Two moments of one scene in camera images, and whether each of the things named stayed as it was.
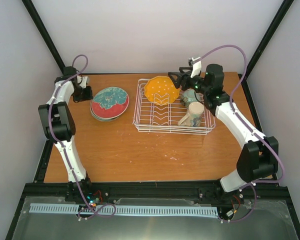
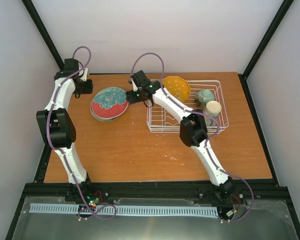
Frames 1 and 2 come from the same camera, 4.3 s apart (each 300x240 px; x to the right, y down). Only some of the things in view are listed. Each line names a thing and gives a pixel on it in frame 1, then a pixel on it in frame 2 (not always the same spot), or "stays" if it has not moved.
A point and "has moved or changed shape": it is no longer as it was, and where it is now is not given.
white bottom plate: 100,119 stays
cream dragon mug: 193,118 has moved or changed shape
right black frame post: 284,8 stays
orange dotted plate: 161,90 has moved or changed shape
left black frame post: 45,34 stays
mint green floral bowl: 188,96 has moved or changed shape
